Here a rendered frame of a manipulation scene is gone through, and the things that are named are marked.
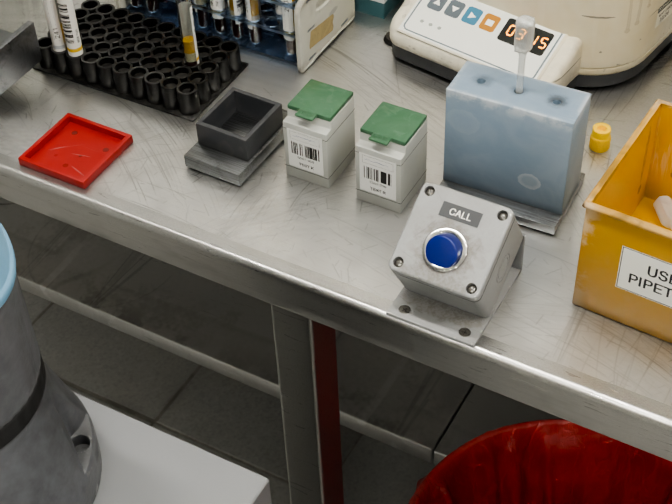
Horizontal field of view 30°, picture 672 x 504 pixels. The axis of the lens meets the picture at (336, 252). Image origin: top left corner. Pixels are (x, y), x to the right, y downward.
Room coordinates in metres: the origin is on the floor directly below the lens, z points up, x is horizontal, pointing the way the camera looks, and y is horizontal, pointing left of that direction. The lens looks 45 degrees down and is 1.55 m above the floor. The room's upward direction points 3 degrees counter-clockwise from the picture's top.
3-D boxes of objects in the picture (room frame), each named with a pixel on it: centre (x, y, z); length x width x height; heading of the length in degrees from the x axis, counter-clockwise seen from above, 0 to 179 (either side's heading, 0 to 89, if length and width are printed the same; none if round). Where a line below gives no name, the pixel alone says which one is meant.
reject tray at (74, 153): (0.82, 0.21, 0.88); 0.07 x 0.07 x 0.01; 59
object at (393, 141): (0.75, -0.05, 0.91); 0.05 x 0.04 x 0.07; 149
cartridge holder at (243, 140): (0.82, 0.07, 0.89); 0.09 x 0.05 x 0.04; 148
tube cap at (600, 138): (0.79, -0.22, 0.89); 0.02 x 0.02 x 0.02
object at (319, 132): (0.79, 0.01, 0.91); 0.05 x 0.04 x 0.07; 149
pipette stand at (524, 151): (0.74, -0.14, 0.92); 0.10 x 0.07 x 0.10; 61
